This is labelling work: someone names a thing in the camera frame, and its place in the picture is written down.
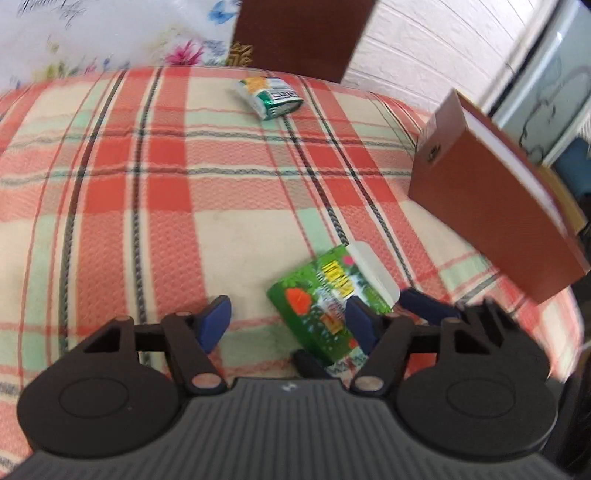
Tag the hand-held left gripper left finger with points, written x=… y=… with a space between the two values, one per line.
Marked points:
x=215 y=321

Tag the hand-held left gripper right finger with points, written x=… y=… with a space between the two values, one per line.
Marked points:
x=362 y=325

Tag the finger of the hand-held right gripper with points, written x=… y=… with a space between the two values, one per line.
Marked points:
x=309 y=364
x=425 y=302

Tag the green strawberry print packet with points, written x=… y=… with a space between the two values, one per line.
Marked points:
x=318 y=300

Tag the red plaid blanket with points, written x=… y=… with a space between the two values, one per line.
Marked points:
x=184 y=207

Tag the small green white packet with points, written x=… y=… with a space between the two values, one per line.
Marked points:
x=270 y=97

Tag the brown wooden headboard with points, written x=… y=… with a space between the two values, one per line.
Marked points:
x=300 y=37

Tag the white floral pillow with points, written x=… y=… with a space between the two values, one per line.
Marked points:
x=115 y=37

